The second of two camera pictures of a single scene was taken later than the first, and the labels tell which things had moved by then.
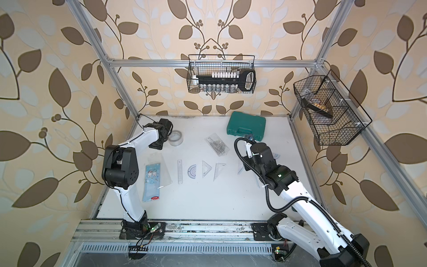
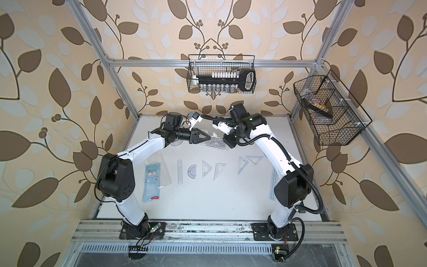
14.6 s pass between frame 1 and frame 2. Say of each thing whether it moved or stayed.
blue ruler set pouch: stayed
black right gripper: moved
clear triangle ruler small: stayed
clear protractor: stayed
